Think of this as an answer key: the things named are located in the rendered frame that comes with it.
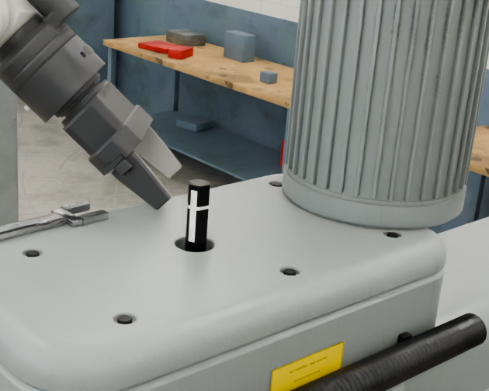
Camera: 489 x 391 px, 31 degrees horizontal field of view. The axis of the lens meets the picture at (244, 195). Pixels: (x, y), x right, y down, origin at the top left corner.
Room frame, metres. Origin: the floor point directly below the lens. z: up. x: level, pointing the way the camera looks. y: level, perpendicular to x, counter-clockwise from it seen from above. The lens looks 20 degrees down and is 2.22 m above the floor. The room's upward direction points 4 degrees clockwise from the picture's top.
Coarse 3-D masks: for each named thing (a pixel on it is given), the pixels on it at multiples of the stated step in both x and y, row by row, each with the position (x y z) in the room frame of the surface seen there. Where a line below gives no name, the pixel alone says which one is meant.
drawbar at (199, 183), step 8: (192, 184) 0.75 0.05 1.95; (200, 184) 0.75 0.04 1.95; (208, 184) 0.75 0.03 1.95; (200, 192) 0.75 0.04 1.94; (208, 192) 0.75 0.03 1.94; (200, 200) 0.75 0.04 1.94; (208, 200) 0.75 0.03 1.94; (200, 216) 0.75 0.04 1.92; (200, 224) 0.75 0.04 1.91; (200, 232) 0.75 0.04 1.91; (200, 240) 0.75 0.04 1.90; (192, 248) 0.75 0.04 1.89; (200, 248) 0.75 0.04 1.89
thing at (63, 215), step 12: (72, 204) 0.81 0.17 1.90; (84, 204) 0.82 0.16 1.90; (48, 216) 0.78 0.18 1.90; (60, 216) 0.78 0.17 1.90; (72, 216) 0.78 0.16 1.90; (84, 216) 0.78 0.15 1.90; (96, 216) 0.79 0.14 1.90; (108, 216) 0.80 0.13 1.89; (0, 228) 0.74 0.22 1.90; (12, 228) 0.74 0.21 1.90; (24, 228) 0.75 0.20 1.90; (36, 228) 0.75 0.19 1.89; (48, 228) 0.76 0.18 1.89
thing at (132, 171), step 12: (132, 156) 0.84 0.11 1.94; (120, 168) 0.83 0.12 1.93; (132, 168) 0.83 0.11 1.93; (144, 168) 0.84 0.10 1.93; (120, 180) 0.84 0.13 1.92; (132, 180) 0.83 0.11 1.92; (144, 180) 0.83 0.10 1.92; (156, 180) 0.84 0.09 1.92; (144, 192) 0.83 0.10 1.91; (156, 192) 0.83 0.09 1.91; (168, 192) 0.84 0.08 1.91; (156, 204) 0.83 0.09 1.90
